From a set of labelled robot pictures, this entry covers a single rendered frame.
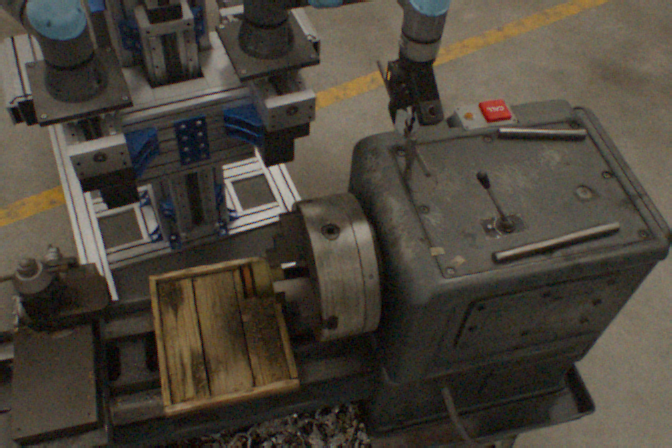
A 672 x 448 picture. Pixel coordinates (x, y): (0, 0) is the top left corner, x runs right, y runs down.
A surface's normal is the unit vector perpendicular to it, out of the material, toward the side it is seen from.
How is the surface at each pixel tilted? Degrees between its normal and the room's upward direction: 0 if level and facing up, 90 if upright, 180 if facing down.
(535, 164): 0
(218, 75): 0
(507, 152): 0
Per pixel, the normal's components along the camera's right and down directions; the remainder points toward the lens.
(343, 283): 0.22, 0.16
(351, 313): 0.25, 0.58
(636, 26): 0.06, -0.59
